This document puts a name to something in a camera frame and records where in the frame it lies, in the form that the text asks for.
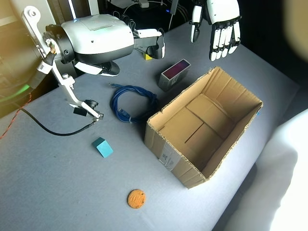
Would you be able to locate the teal wedge block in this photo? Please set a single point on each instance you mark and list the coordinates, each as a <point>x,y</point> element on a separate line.
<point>104,149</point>

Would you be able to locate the grey box with maroon top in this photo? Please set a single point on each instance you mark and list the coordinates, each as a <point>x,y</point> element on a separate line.
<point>174,69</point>

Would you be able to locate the wrist camera on white bracket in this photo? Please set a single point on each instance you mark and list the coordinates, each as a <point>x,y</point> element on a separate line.
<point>68,92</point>

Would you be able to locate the yellow triangle block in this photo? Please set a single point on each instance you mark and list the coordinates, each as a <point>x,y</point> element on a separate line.
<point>147,57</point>

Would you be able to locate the open cardboard box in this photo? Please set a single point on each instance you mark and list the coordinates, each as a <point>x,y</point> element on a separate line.
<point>209,120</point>

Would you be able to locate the grey table cloth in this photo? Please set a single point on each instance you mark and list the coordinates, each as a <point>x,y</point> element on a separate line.
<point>72,180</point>

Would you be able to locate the round brown cookie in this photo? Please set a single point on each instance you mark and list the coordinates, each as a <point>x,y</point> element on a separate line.
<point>136,199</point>

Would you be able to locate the white vertical post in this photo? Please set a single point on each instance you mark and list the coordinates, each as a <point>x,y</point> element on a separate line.
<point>72,9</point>

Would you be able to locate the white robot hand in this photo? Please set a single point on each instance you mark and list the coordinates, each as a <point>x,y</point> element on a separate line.
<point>96,36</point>
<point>223,9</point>

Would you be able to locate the dark grey power adapter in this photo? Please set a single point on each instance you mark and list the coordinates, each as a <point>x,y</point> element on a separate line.
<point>174,7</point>

